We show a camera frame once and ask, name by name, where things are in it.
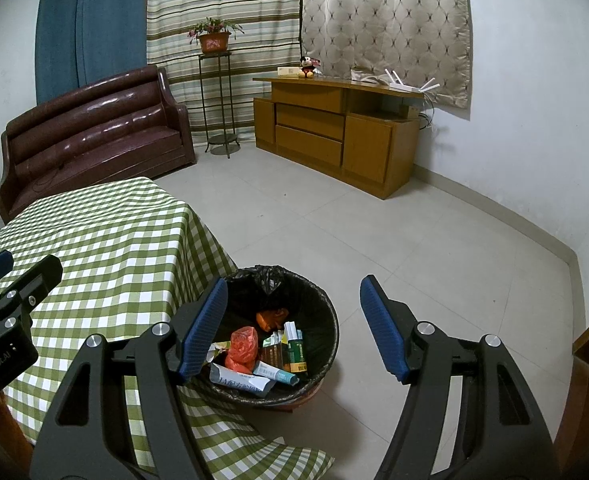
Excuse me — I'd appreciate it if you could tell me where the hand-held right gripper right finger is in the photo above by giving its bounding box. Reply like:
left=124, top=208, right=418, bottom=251
left=359, top=274, right=560, bottom=480

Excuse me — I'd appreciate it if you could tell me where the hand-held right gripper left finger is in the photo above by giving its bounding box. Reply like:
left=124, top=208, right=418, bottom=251
left=28, top=276, right=229, bottom=480

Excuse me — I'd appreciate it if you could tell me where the red plastic bag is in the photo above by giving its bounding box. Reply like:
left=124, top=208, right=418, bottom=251
left=224, top=326, right=259, bottom=376

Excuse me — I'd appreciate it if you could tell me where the long white sachet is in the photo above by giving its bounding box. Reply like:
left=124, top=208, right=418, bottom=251
left=209, top=362, right=278, bottom=399

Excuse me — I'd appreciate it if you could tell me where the black bin liner bag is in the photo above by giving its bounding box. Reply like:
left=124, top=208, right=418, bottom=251
left=214, top=265, right=340, bottom=408

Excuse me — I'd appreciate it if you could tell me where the black small box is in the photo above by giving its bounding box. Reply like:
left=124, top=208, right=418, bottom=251
left=259, top=342, right=288, bottom=371

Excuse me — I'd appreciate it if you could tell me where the green cylindrical can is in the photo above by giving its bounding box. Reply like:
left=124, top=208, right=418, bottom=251
left=284, top=340, right=309, bottom=375

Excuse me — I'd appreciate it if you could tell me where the yellow green carton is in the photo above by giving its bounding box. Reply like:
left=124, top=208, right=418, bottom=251
left=262, top=321, right=305, bottom=348

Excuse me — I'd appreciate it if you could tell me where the brown round trash bin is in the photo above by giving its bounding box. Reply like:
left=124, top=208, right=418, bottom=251
left=244, top=370, right=328, bottom=414

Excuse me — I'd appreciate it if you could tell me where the green checkered tablecloth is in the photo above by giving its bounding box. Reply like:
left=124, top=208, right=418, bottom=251
left=0, top=176, right=335, bottom=480

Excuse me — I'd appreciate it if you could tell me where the dark red leather sofa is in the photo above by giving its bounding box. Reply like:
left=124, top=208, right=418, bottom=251
left=0, top=64, right=198, bottom=225

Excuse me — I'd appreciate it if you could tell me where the black metal plant stand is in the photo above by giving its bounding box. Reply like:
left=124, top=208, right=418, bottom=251
left=197, top=51, right=241, bottom=159

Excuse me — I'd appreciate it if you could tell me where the wooden cabinet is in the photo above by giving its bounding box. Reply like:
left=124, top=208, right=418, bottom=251
left=252, top=74, right=422, bottom=200

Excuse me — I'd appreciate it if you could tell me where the white router with antennas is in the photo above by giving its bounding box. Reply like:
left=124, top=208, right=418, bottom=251
left=384, top=69, right=437, bottom=95

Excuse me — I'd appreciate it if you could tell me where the clear plastic bag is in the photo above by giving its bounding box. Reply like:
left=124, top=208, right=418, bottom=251
left=350, top=66, right=390, bottom=84

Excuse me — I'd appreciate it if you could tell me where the blue curtain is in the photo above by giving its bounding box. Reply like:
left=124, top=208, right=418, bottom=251
left=35, top=0, right=151, bottom=105

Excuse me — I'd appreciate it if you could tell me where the potted plant orange pot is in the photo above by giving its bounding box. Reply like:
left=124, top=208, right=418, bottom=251
left=188, top=17, right=245, bottom=54

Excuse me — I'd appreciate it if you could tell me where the beige patterned curtain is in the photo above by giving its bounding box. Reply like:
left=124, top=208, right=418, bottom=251
left=299, top=0, right=474, bottom=111

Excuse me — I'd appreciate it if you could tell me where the white router cable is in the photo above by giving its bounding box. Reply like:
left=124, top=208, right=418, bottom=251
left=418, top=94, right=439, bottom=132

